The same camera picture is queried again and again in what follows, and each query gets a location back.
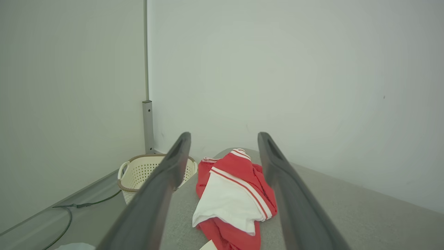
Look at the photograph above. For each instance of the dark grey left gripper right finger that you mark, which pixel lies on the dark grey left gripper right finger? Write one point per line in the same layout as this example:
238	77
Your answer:
301	218

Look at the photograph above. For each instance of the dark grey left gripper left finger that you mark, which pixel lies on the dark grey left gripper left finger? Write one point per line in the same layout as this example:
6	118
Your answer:
145	215

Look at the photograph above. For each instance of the red and white sports jersey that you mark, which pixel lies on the red and white sports jersey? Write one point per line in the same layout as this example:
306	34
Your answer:
229	198

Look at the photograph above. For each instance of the cream plastic laundry basket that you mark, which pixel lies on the cream plastic laundry basket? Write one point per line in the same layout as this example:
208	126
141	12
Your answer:
138	173

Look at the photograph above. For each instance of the grey metal corner post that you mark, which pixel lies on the grey metal corner post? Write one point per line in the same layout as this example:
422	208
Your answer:
148	121

